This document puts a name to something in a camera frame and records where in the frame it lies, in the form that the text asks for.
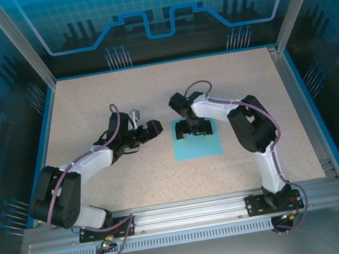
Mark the long aluminium mounting rail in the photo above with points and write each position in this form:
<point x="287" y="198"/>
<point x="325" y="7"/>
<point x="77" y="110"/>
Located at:
<point x="186" y="213"/>

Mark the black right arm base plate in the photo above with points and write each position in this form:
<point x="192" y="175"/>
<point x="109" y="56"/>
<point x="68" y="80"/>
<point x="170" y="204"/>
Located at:
<point x="254" y="205"/>

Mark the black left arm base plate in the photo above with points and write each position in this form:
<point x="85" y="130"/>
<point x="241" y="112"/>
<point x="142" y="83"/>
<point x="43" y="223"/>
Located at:
<point x="85" y="238"/>

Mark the aluminium side rail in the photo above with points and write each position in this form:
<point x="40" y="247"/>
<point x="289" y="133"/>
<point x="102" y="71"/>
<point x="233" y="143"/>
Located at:
<point x="303" y="112"/>

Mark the aluminium frame post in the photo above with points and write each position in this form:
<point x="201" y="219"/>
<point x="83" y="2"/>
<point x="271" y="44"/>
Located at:
<point x="298" y="0"/>
<point x="21" y="44"/>

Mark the light blue paper sheet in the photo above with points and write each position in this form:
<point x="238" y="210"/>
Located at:
<point x="198" y="148"/>

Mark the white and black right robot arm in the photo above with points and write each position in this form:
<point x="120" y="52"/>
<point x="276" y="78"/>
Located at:
<point x="269" y="169"/>

